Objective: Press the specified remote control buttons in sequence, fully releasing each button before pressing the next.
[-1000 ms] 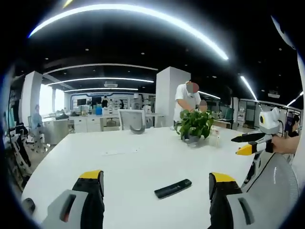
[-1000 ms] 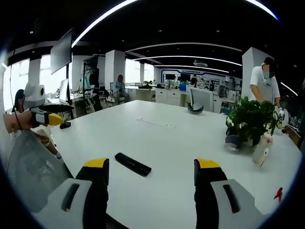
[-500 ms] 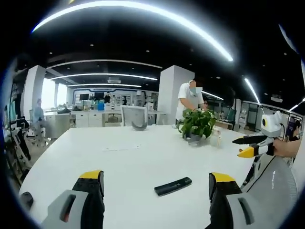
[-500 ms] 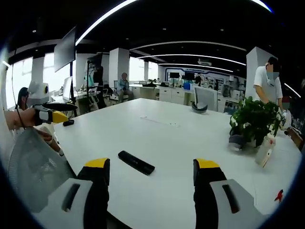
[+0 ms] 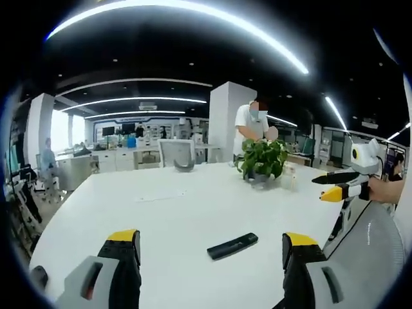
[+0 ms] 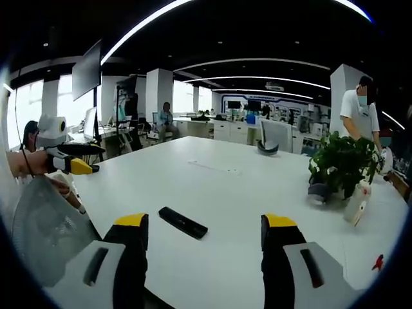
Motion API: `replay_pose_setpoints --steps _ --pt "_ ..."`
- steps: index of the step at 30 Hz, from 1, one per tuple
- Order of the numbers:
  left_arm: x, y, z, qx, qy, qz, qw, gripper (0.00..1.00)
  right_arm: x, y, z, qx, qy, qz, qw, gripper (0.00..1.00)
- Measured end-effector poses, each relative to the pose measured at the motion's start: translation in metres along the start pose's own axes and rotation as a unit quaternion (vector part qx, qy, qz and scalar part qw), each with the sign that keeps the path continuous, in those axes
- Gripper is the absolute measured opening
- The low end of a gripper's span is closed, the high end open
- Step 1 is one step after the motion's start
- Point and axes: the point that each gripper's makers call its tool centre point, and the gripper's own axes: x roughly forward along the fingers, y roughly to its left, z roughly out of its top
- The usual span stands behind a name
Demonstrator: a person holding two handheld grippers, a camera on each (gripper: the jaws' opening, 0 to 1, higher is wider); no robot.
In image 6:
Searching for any grey mesh office chair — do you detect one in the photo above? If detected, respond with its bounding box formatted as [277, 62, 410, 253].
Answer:
[12, 175, 104, 288]

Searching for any black screen stand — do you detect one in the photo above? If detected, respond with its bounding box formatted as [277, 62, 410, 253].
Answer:
[92, 86, 105, 162]

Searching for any white spray bottle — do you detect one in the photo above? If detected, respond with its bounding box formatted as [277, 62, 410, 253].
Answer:
[342, 180, 373, 227]

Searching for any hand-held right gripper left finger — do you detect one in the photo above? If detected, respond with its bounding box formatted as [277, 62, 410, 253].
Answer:
[43, 212, 150, 309]

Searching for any black remote control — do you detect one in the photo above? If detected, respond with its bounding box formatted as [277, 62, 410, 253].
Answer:
[158, 206, 209, 240]

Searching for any long ceiling light strip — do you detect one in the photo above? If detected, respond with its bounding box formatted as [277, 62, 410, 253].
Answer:
[100, 0, 194, 66]

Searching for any computer monitor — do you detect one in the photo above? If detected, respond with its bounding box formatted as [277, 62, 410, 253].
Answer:
[82, 107, 98, 143]

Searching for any large black wall screen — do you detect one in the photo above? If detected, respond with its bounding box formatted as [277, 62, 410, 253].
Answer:
[71, 41, 103, 102]

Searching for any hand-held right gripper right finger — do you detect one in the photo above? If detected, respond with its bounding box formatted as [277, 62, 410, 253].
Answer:
[260, 212, 365, 309]

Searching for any red sticker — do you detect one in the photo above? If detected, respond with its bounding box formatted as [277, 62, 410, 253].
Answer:
[371, 254, 386, 272]

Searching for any grey cloth bundle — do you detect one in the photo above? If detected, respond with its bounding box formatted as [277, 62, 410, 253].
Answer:
[306, 182, 333, 206]

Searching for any green potted plant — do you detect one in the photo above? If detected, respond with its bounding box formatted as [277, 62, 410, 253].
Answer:
[308, 130, 382, 201]

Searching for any dark curved headset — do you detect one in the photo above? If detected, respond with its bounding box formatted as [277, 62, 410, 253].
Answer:
[256, 138, 281, 158]

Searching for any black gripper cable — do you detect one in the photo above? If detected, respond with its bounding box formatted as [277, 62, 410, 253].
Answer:
[18, 136, 35, 176]

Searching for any white office chair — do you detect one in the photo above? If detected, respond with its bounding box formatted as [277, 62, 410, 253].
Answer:
[258, 118, 294, 154]

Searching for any white cabinet row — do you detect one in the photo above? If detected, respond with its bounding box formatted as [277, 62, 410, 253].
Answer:
[173, 116, 262, 146]

